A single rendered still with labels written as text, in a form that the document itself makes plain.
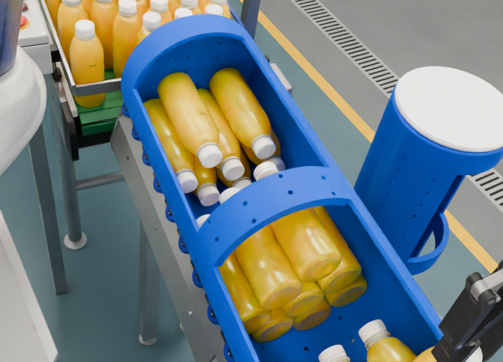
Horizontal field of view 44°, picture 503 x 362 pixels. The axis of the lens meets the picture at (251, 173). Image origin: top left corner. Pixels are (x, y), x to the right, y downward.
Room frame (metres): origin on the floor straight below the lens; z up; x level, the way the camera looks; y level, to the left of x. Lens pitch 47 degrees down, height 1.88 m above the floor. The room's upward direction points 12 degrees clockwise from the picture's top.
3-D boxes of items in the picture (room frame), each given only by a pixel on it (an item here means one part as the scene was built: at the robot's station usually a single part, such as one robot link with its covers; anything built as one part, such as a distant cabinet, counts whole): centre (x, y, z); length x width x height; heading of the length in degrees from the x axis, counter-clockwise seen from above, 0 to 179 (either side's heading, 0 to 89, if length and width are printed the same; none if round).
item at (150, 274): (0.93, 0.22, 0.31); 0.06 x 0.06 x 0.63; 32
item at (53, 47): (1.10, 0.50, 0.94); 0.03 x 0.02 x 0.08; 32
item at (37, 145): (1.05, 0.55, 0.50); 0.04 x 0.04 x 1.00; 32
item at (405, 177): (1.12, -0.42, 0.59); 0.28 x 0.28 x 0.88
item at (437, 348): (0.32, -0.23, 1.36); 0.03 x 0.01 x 0.07; 32
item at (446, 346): (0.31, -0.21, 1.38); 0.03 x 0.01 x 0.05; 122
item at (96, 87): (1.09, 0.24, 0.96); 0.40 x 0.01 x 0.03; 122
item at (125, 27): (1.15, 0.34, 0.99); 0.07 x 0.07 x 0.19
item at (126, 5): (1.15, 0.34, 1.09); 0.04 x 0.04 x 0.02
